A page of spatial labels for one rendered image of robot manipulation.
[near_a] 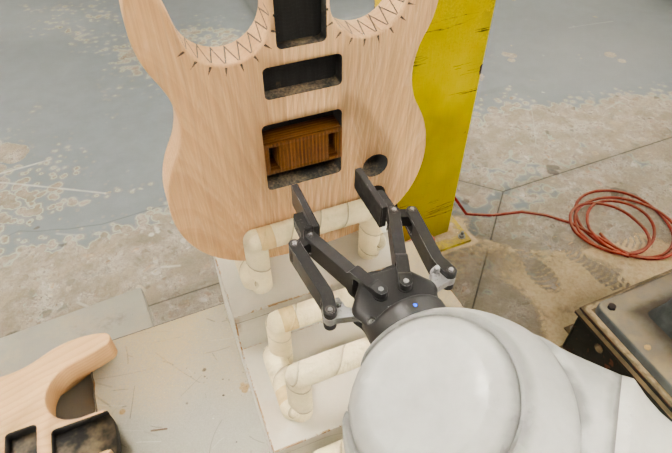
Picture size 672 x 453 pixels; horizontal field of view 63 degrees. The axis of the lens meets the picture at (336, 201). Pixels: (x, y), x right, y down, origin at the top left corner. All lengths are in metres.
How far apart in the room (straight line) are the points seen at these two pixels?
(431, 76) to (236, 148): 1.21
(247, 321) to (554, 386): 0.60
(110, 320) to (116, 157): 1.93
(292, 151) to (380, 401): 0.48
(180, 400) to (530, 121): 2.58
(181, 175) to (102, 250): 1.85
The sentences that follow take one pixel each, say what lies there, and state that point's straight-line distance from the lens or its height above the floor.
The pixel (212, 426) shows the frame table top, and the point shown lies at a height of 0.93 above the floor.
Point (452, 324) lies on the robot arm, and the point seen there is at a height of 1.54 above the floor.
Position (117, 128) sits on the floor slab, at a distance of 3.15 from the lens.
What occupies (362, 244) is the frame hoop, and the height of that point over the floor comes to 1.13.
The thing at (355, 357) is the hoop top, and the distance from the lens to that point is 0.70.
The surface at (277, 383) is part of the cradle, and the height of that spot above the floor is 1.05.
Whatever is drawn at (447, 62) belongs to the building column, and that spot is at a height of 0.86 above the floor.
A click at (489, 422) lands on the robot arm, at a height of 1.54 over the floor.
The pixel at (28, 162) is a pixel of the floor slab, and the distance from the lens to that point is 3.10.
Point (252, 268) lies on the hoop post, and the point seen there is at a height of 1.16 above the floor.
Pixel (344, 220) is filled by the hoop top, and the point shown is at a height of 1.20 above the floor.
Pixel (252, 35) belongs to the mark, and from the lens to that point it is 0.61.
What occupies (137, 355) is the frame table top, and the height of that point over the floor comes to 0.93.
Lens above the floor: 1.73
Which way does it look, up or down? 44 degrees down
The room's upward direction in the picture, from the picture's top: straight up
